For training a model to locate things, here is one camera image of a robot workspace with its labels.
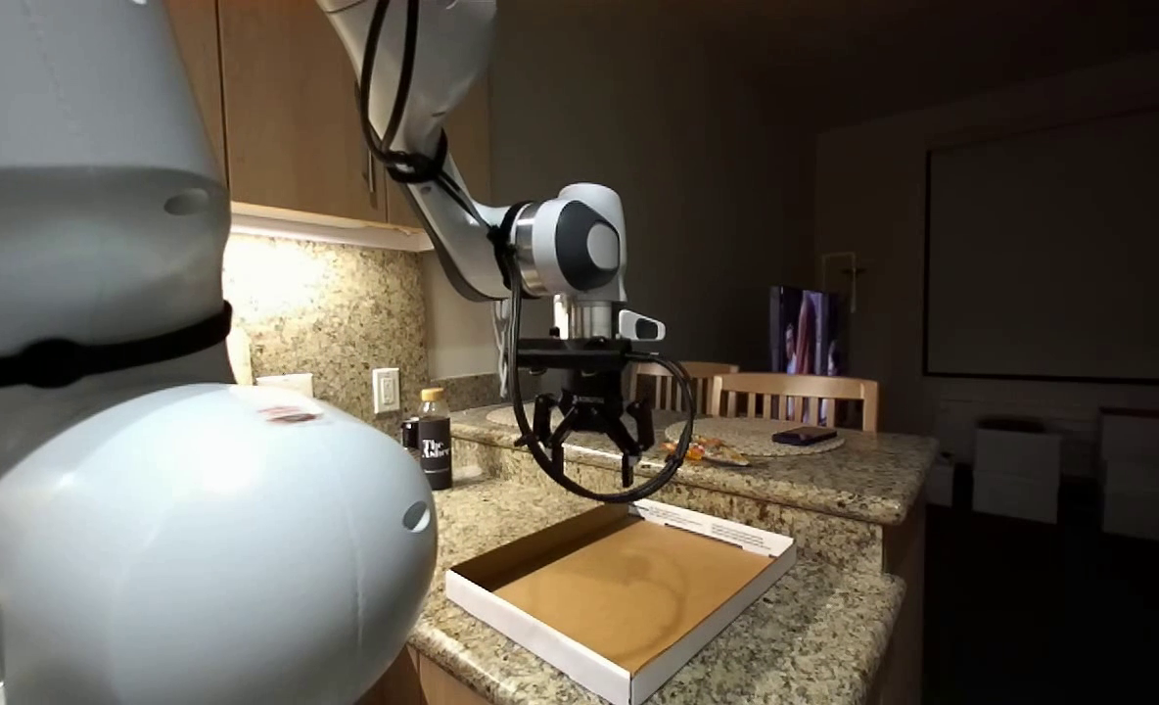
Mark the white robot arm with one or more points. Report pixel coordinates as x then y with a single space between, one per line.
83 197

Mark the wooden upper cabinet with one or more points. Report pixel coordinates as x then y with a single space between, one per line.
280 103

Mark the large wall projection screen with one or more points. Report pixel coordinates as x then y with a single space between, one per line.
1052 250

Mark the white wall outlet plate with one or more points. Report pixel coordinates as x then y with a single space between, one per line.
288 383
384 389

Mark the shallow cardboard box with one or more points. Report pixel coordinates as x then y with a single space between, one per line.
632 600

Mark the wooden slatted chair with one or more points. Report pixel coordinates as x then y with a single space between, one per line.
662 376
815 384

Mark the black phone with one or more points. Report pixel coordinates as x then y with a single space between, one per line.
808 435

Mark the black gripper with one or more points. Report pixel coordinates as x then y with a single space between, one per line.
594 392

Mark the white cube ottoman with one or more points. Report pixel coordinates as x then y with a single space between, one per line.
1015 472
1141 477

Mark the dark sauce bottle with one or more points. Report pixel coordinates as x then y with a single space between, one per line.
438 453

